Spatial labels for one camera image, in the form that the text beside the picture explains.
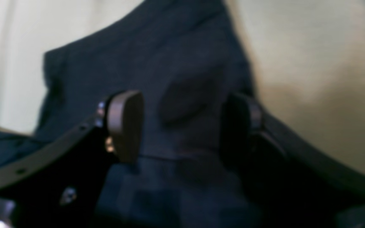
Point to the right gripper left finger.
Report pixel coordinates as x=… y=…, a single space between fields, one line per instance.
x=59 y=185

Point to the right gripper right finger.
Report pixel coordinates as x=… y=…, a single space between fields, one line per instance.
x=294 y=184

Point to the dark navy T-shirt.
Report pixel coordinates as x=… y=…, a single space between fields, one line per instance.
x=185 y=58

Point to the light green table cloth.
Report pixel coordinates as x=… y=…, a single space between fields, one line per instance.
x=307 y=56

